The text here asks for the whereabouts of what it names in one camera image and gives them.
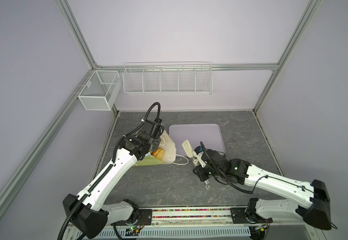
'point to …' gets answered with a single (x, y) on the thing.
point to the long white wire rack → (168, 78)
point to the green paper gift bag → (170, 153)
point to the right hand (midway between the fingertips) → (194, 171)
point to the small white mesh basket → (100, 90)
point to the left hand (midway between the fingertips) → (150, 139)
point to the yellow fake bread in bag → (158, 153)
